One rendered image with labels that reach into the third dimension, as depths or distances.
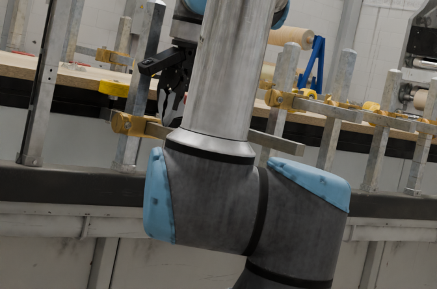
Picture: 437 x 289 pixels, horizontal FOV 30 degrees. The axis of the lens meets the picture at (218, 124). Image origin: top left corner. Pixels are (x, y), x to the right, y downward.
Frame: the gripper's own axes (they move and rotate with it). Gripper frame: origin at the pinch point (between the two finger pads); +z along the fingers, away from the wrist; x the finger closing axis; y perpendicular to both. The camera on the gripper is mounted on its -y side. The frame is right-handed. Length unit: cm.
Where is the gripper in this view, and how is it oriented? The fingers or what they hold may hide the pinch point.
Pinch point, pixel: (163, 122)
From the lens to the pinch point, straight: 197.0
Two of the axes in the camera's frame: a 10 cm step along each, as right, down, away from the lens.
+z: -2.1, 9.7, 1.0
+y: 7.3, 0.8, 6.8
